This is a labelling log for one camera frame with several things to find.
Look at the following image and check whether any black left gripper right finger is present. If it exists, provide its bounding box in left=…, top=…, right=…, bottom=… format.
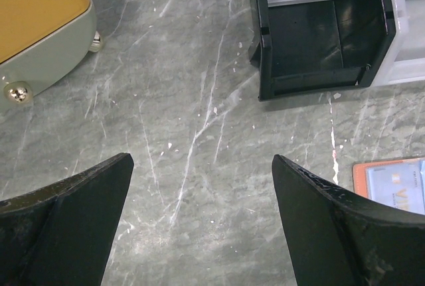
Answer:
left=272, top=155, right=424, bottom=285

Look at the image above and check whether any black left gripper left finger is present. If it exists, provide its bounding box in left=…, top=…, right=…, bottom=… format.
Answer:
left=1, top=153, right=134, bottom=285

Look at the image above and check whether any black white three-compartment tray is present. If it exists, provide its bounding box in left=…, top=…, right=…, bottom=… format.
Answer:
left=248, top=0, right=424, bottom=101

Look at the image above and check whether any white orange drawer cabinet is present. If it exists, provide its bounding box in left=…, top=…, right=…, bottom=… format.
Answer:
left=1, top=0, right=103, bottom=111

